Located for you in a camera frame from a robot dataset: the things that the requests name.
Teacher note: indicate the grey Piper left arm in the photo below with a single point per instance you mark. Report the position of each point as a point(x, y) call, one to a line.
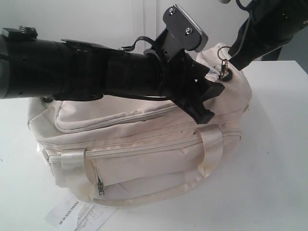
point(82, 72)

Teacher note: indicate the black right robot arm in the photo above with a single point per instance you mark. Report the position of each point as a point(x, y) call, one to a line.
point(297, 8)

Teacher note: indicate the small grey paper tag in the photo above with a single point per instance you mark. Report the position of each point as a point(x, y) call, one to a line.
point(91, 217)

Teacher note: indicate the gold zipper pull charm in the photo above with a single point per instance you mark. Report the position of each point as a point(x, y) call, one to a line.
point(224, 64)

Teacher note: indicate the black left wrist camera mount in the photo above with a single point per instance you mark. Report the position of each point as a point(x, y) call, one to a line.
point(181, 34)

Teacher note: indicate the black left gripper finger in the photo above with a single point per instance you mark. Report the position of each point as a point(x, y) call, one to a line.
point(195, 109)
point(209, 89)

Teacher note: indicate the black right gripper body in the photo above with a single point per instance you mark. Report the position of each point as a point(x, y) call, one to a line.
point(269, 31)

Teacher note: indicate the white Tonlion paper tag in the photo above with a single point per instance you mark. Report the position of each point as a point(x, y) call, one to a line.
point(64, 215)

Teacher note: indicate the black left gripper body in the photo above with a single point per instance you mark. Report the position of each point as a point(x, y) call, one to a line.
point(152, 77)

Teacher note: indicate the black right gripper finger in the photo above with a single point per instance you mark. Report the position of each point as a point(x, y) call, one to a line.
point(242, 57)

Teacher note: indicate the cream fabric duffel bag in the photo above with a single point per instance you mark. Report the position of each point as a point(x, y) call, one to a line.
point(124, 152)

